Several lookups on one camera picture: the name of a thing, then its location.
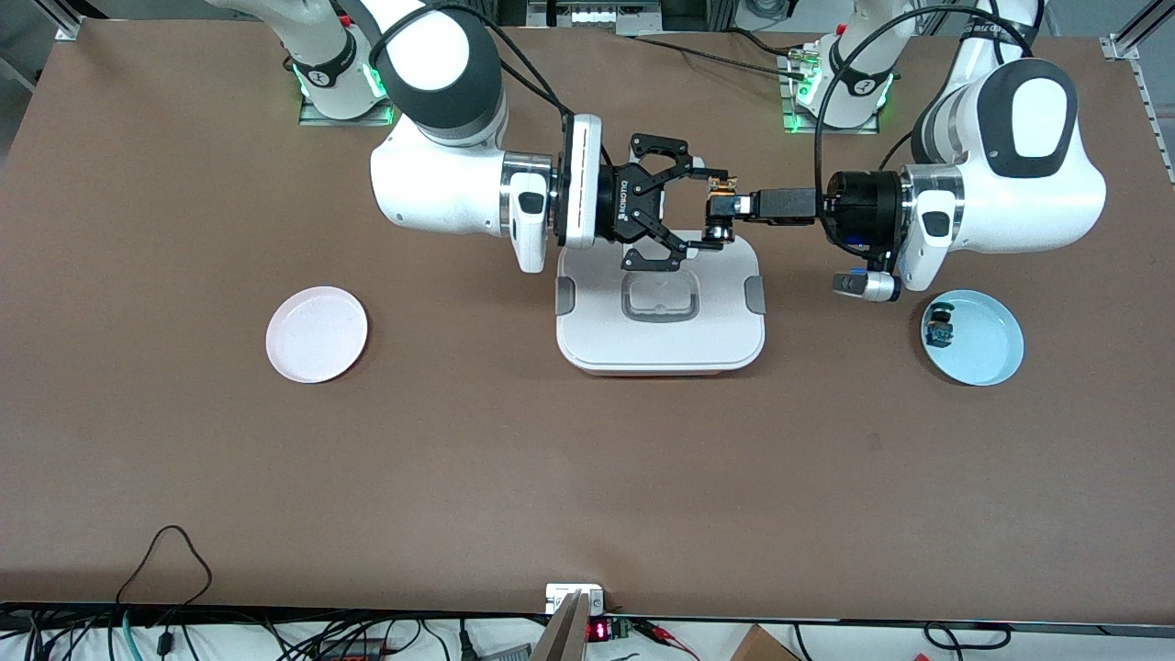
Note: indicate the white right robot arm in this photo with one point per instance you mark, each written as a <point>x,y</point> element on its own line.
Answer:
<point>431,184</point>

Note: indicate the orange and black switch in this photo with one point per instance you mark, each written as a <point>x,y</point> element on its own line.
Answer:
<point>719,209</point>

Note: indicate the white lunch box grey clips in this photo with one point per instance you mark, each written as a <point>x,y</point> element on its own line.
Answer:
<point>661,349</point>

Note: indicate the pink round plate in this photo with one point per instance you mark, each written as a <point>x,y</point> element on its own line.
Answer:
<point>312,344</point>

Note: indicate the lit device on frame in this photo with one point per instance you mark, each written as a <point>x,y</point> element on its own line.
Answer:
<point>597,14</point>

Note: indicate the red digit display module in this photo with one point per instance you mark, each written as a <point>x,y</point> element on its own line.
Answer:
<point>598,631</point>

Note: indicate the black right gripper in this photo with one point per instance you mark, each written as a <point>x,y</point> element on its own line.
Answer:
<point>627,200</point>

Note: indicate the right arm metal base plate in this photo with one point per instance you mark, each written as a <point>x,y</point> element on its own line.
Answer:
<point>317,120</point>

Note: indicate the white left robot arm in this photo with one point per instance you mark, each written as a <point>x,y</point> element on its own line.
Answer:
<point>1010,193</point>

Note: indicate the light blue round plate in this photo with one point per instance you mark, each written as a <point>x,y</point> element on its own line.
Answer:
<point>987,344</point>

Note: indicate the blue and black switch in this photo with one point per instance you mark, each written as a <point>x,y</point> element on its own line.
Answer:
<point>939,326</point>

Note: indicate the brown cardboard box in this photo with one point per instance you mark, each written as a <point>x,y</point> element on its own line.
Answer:
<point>762,647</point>

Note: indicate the aluminium camera mount bar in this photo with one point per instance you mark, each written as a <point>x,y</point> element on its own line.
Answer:
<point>565,633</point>

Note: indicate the small white box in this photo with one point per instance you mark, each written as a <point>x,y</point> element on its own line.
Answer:
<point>560,595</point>

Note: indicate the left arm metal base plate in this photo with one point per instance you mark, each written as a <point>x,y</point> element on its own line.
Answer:
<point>803,128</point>

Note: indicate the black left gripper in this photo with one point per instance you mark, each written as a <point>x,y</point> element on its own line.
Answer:
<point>861,208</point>

